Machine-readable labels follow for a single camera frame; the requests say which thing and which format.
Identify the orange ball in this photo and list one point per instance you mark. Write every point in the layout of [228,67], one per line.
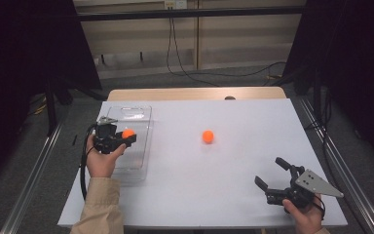
[128,133]
[207,136]

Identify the small black stick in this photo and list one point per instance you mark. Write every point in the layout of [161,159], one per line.
[74,139]

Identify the white wall outlet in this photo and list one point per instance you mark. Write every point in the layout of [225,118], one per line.
[175,4]

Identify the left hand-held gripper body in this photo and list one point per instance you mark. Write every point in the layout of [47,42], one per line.
[108,139]

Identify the person's right hand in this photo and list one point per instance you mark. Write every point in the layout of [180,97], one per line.
[305,219]

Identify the black curtain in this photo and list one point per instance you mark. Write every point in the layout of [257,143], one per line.
[19,65]
[354,65]

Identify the metal floor rail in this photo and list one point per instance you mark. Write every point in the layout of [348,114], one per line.
[32,182]
[344,162]

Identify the black horizontal bar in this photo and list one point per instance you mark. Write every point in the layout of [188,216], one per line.
[175,13]

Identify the wooden table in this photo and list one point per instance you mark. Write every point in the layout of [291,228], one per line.
[175,93]

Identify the person's left hand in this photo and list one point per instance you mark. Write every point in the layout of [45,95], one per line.
[101,164]

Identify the small dark round object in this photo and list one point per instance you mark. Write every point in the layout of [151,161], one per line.
[230,97]

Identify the clear plastic tray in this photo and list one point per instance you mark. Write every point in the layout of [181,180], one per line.
[138,156]

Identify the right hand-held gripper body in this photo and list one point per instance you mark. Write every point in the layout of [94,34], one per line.
[305,188]

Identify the white table cover board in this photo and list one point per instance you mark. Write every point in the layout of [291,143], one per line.
[224,195]

